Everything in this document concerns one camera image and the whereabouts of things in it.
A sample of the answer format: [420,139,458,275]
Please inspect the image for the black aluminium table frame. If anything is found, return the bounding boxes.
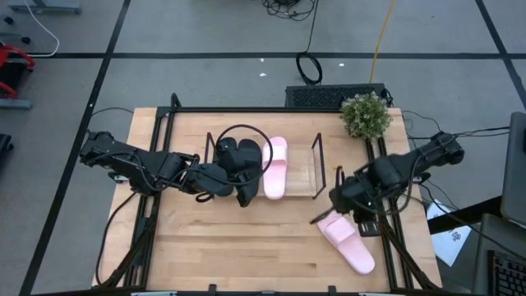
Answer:
[96,92,443,296]

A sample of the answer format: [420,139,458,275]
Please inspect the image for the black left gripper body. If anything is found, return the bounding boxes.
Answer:
[221,147,263,178]

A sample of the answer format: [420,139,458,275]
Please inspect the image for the black right arm supply cables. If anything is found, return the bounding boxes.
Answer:
[401,109,510,143]

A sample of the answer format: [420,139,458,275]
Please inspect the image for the grey floor bar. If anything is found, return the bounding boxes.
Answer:
[0,98,33,110]

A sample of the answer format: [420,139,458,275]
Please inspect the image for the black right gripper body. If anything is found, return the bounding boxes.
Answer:
[330,176,373,217]

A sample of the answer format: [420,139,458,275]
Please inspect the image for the green artificial potted plant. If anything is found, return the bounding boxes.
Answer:
[339,90,394,143]

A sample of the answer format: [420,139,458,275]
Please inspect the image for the white floor cable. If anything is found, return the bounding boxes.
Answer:
[22,0,61,58]

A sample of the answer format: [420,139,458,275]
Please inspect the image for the pink slide sandal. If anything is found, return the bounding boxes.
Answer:
[316,210,376,275]
[261,136,289,201]

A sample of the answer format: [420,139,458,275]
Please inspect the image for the red and black chair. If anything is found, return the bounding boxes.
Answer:
[0,44,37,99]

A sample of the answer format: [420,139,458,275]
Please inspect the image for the black desk edge bar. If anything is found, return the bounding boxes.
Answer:
[427,196,503,235]

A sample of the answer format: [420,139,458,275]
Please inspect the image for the black tangled cable bundle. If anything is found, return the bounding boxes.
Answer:
[261,0,318,22]

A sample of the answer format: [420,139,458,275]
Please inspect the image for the yellow hanging cable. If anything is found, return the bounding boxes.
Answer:
[368,0,399,85]

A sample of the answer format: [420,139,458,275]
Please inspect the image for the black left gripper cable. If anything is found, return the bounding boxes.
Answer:
[195,123,275,203]

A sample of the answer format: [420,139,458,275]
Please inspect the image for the black vented computer case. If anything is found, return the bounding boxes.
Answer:
[284,82,390,110]

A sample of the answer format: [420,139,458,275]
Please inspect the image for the thin black floor cable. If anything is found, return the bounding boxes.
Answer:
[83,106,136,148]

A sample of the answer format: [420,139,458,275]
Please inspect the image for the grey open laptop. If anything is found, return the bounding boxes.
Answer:
[472,110,526,296]

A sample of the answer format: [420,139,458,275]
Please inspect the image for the black slide sandal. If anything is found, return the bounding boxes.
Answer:
[213,136,239,157]
[238,138,264,200]

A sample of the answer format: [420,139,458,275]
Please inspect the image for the black coiled hanging cable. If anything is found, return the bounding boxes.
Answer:
[295,0,324,86]

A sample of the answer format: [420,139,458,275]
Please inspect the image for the black-framed wooden shoe shelf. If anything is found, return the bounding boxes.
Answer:
[203,131,328,201]

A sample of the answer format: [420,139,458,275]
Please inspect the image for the black chair base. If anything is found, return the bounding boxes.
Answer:
[0,133,14,165]

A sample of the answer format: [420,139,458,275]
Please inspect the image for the grey desk foot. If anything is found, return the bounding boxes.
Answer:
[7,0,82,16]

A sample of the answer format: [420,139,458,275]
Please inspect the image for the white printed paper sheet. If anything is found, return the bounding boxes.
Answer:
[427,199,473,267]

